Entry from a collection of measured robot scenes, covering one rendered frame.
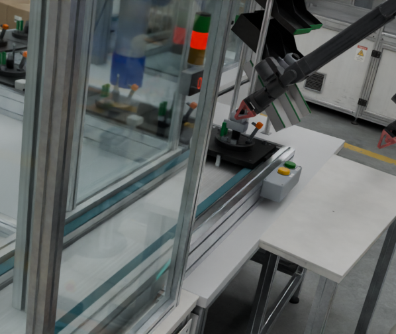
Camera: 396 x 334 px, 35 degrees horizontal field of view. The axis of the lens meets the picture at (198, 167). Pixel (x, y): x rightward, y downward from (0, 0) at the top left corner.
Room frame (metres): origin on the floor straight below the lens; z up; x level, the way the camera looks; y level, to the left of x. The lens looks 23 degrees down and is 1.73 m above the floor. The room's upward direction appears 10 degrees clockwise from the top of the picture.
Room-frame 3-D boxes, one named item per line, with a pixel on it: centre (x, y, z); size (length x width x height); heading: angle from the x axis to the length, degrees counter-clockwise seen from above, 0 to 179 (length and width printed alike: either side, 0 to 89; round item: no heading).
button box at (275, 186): (1.91, -0.28, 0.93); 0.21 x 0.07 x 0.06; 159
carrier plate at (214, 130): (2.06, -0.11, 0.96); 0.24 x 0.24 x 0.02; 69
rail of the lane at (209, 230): (1.75, -0.15, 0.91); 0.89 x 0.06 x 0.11; 159
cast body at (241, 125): (2.07, -0.10, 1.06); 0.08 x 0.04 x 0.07; 68
